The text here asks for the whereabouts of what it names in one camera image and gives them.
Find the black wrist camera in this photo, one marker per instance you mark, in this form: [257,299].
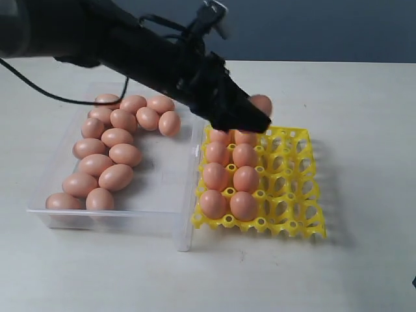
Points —
[211,15]

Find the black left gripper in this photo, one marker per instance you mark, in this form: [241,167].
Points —
[211,94]

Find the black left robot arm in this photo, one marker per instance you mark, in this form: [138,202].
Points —
[158,53]

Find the clear plastic bin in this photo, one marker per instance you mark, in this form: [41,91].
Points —
[161,197]

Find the yellow plastic egg tray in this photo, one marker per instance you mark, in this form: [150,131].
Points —
[288,194]

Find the brown egg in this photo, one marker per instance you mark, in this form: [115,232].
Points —
[147,118]
[124,120]
[114,136]
[161,104]
[79,184]
[213,204]
[92,128]
[101,113]
[245,138]
[215,176]
[244,155]
[88,146]
[246,179]
[94,164]
[125,154]
[243,206]
[263,103]
[99,199]
[62,201]
[220,136]
[116,177]
[169,123]
[217,152]
[109,101]
[133,103]

